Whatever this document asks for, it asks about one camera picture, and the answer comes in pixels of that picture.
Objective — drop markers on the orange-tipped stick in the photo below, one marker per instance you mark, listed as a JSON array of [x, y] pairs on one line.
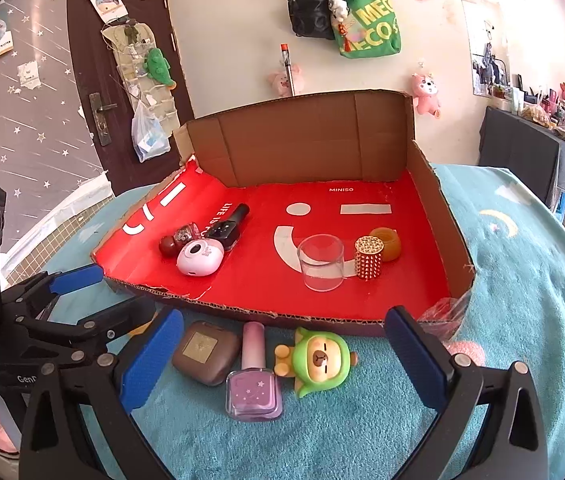
[[286, 61]]

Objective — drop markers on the red-lined cardboard box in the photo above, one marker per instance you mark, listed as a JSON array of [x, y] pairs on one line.
[[340, 163]]

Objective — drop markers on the beige hanging door organizer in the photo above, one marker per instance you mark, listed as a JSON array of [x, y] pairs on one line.
[[130, 45]]

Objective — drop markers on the purple nail polish bottle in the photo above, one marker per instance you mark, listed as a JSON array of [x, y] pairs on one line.
[[253, 392]]

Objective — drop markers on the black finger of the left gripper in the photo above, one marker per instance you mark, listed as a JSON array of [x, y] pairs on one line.
[[92, 334]]

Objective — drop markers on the teal blanket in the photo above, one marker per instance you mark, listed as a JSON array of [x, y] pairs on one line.
[[368, 426]]

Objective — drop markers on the white plastic bag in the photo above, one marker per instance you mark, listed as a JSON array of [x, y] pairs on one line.
[[148, 136]]

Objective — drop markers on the brown compact case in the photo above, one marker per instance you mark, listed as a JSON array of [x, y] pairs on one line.
[[206, 353]]

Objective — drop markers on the wall mirror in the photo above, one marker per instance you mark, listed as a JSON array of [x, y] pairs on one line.
[[488, 46]]

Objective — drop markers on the pink pig plush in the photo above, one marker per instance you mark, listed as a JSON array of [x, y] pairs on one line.
[[279, 81]]

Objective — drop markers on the gold studded cylinder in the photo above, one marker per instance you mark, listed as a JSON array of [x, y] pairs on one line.
[[368, 257]]

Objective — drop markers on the green tote bag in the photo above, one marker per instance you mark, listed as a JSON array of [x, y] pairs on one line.
[[365, 28]]

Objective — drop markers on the green plush toy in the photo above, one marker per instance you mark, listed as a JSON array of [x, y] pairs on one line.
[[158, 68]]

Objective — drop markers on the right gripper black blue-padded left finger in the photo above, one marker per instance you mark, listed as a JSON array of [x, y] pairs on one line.
[[56, 442]]

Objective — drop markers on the glittery perfume bottle red cap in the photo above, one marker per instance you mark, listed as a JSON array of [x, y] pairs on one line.
[[171, 245]]

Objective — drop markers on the pink plush on wall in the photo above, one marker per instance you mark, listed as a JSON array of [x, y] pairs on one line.
[[425, 95]]

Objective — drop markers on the black side table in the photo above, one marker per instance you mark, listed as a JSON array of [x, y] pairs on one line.
[[530, 151]]

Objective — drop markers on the black smartwatch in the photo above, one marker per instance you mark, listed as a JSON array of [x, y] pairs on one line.
[[227, 231]]

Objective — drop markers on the photo card on door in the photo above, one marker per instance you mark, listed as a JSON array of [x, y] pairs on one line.
[[110, 10]]

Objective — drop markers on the black backpack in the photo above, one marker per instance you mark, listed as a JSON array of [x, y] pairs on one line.
[[311, 18]]

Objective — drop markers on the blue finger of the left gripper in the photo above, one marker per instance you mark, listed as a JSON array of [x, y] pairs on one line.
[[37, 296]]

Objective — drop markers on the white pink round case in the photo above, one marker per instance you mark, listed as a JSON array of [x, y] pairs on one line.
[[200, 257]]

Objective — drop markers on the amber round holder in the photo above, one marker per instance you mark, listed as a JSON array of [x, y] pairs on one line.
[[391, 243]]

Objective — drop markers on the green hooded bear figurine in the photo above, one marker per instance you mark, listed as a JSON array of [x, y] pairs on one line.
[[318, 361]]

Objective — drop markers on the clear glass cup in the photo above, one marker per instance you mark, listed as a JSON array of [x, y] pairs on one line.
[[321, 258]]

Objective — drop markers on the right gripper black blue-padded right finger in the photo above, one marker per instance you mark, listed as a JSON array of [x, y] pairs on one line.
[[511, 443]]

